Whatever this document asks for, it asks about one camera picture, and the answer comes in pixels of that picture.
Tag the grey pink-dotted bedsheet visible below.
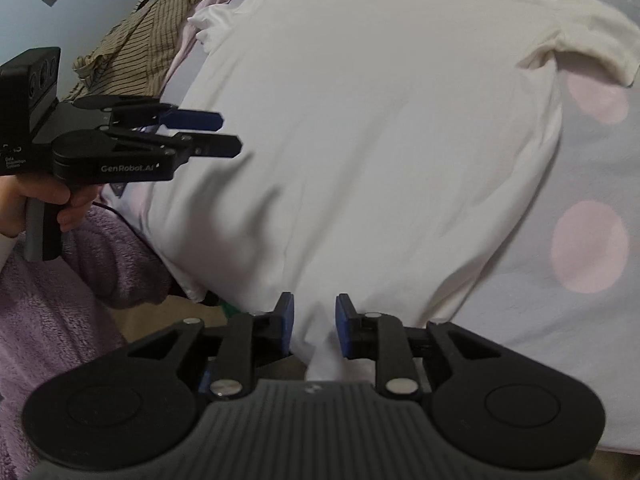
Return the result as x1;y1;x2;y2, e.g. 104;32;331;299
100;0;640;456

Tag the purple fleece clothing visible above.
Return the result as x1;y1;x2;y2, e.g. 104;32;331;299
0;205;173;471

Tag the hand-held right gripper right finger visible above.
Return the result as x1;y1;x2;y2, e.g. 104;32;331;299
335;292;503;402

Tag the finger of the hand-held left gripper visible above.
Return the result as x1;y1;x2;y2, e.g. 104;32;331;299
74;95;225;132
107;130;243;162

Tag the person's left hand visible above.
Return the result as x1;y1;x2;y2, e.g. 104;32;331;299
0;175;101;239

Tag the white T-shirt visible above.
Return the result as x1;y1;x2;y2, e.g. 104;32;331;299
141;0;640;383

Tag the brown striped shirt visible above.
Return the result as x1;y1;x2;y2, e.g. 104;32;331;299
65;0;244;101

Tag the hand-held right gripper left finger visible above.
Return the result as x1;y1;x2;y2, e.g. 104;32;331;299
127;291;296;402

